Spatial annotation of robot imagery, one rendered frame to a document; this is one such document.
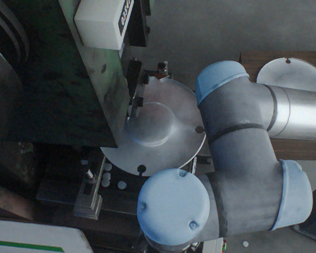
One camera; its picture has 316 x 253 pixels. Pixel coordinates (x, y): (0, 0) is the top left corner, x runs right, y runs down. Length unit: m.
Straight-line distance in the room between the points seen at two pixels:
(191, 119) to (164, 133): 0.08
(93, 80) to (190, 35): 1.73
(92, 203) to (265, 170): 0.55
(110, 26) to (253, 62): 1.27
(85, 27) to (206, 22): 1.87
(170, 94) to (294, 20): 1.47
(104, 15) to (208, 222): 0.23
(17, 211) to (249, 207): 0.76
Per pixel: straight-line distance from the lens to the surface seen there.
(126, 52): 0.73
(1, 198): 0.98
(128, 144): 0.87
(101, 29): 0.34
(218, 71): 0.46
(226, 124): 0.42
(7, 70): 0.32
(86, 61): 0.38
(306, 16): 2.33
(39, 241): 1.22
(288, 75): 1.55
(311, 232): 1.64
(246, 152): 0.40
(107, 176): 0.93
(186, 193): 0.35
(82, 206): 0.87
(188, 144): 0.86
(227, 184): 0.38
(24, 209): 1.05
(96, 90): 0.42
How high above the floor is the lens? 1.56
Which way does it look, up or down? 62 degrees down
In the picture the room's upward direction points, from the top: 7 degrees counter-clockwise
